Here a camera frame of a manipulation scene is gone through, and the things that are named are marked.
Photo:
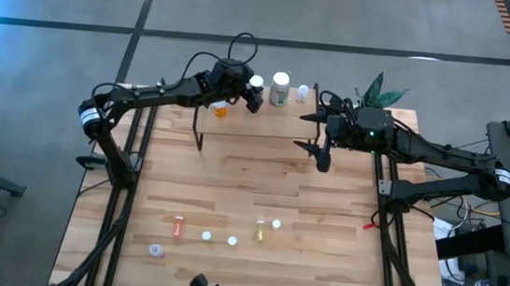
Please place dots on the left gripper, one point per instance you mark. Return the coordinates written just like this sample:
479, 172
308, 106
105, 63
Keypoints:
228, 79

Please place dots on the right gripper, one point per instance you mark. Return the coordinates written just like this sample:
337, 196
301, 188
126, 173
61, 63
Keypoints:
364, 130

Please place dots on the white aspirin bottle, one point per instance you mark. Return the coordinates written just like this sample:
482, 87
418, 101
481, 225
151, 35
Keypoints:
256, 81

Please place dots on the orange pill bottle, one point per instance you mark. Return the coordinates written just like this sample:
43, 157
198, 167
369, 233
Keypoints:
220, 110

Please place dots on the large white bottle green label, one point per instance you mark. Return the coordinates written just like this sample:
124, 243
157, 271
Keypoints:
280, 80

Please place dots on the small clear pill bottle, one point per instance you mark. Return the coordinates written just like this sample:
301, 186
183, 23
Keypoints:
302, 91

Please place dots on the pink pill bottle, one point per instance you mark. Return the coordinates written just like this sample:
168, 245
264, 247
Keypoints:
178, 227

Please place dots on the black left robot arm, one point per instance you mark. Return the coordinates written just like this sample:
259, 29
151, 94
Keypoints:
156, 96

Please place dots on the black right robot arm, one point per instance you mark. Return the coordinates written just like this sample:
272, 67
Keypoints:
446, 157

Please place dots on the wooden shelf with black legs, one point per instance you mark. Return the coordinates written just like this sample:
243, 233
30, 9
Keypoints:
266, 123

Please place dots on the green snake plant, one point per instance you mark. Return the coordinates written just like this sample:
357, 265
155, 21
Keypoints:
375, 91

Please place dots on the red clip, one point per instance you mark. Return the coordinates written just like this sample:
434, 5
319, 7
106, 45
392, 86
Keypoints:
369, 226

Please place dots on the yellow-green pill bottle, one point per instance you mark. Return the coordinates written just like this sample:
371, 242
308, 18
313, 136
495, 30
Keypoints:
259, 232

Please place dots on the white power strip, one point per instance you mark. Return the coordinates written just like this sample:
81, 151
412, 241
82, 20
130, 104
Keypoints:
444, 229

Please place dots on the pale translucent pill bottle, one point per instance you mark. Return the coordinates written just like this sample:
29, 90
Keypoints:
156, 250

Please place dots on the black aluminium frame rails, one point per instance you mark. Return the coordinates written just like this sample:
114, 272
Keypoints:
120, 205
384, 188

